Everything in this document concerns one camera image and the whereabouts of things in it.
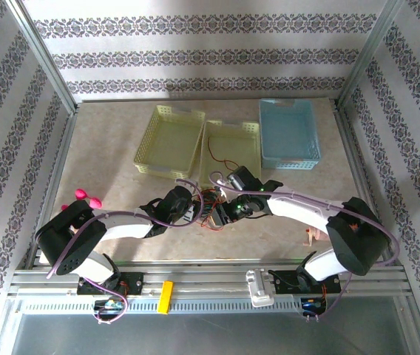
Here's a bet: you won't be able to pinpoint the yellow perforated plastic basket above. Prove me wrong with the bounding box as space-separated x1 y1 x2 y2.
197 118 263 190
132 104 207 180

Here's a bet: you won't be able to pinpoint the peach plastic clip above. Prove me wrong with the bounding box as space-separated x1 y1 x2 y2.
302 226 330 247

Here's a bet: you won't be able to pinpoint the yellow plastic block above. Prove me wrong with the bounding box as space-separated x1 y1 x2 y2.
156 280 175 316

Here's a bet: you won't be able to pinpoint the pink rubber object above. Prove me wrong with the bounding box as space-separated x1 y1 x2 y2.
74 188 104 209

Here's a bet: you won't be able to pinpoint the blue perforated plastic basket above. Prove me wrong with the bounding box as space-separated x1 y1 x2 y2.
258 98 322 171

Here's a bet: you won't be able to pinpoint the aluminium frame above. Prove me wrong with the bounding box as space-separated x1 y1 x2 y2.
4 0 418 355

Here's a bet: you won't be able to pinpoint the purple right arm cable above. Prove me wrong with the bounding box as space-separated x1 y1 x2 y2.
209 170 402 268

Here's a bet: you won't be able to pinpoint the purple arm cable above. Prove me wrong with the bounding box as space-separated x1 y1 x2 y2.
209 170 402 268
46 178 206 280

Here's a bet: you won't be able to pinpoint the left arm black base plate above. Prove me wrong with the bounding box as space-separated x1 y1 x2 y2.
76 271 145 297

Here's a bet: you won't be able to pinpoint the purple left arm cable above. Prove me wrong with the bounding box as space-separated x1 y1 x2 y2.
46 178 206 280

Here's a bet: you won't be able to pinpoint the white plastic bracket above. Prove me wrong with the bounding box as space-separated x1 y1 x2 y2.
245 268 276 308

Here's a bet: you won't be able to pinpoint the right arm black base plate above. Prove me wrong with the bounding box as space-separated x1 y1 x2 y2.
268 268 342 297

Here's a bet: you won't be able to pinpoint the grey slotted cable duct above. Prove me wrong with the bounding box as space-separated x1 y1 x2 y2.
20 297 407 316

